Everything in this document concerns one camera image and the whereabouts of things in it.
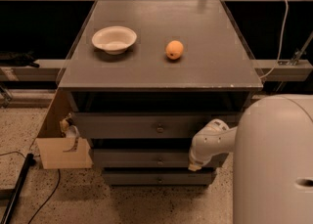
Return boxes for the grey top drawer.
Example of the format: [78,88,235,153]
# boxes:
[72,112,240,139]

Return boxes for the grey drawer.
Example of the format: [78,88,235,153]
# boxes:
[103,168,216,186]
[89,147,229,169]
[72,112,240,139]

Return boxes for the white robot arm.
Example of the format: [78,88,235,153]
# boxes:
[189,94,313,224]

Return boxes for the grey bottom drawer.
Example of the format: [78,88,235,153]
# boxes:
[103,168,216,186]

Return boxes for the white cable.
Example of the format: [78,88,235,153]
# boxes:
[259,0,290,80]

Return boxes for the orange fruit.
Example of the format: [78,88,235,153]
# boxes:
[165,40,184,60]

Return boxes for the cardboard box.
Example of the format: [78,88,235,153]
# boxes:
[35,90,93,169]

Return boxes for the metal bracket strut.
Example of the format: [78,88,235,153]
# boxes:
[275,30,313,92]

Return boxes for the black bar on floor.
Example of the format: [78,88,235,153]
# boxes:
[0,153,35,224]

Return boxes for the black floor cable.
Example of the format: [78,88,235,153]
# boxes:
[0,151,62,224]

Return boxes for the grey drawer cabinet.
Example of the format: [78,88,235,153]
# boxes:
[56,0,264,187]

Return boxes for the crumpled items in box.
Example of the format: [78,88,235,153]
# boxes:
[60,113,80,138]

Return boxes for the black object on ledge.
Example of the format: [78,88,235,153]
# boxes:
[0,51,39,68]

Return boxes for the white bowl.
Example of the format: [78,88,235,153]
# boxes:
[92,26,137,55]

